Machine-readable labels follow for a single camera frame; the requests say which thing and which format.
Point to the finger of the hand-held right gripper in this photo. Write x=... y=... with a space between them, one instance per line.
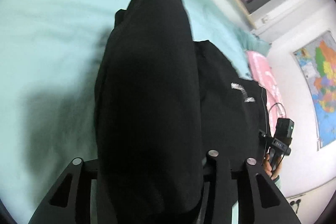
x=263 y=134

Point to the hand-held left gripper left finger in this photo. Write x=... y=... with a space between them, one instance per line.
x=76 y=174

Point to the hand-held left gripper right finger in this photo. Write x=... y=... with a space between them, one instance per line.
x=218 y=174

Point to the black hoodie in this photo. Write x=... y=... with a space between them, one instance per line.
x=149 y=95

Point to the person's right forearm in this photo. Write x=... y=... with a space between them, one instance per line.
x=278 y=183

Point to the person's right hand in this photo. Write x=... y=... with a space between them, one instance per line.
x=267 y=167

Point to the pink pillow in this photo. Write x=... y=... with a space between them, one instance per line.
x=260 y=74

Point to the mint green bed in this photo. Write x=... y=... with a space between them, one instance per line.
x=52 y=29

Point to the colourful wall map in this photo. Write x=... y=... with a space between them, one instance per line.
x=323 y=82

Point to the wall socket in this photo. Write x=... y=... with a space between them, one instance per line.
x=296 y=204

